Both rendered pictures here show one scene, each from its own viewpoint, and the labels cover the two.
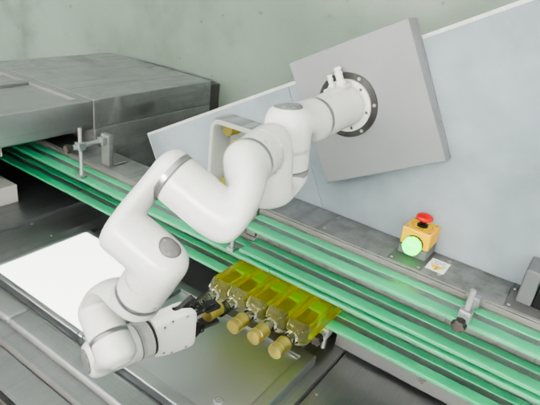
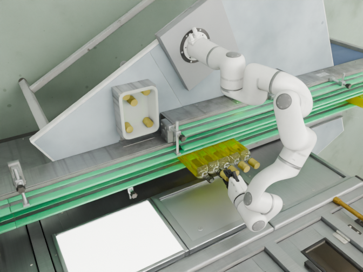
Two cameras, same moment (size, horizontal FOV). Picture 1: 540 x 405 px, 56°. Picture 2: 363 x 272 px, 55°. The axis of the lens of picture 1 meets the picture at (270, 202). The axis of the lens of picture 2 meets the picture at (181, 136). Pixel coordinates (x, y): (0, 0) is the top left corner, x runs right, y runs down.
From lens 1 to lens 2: 1.35 m
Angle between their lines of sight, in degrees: 55
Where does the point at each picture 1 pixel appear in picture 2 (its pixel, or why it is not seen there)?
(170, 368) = (227, 216)
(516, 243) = not seen: hidden behind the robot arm
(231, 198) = (307, 95)
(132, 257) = (313, 140)
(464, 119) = (236, 29)
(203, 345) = (212, 200)
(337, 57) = (187, 23)
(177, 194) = (303, 106)
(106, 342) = (276, 201)
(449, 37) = not seen: outside the picture
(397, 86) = (217, 26)
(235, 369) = not seen: hidden behind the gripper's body
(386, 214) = (212, 89)
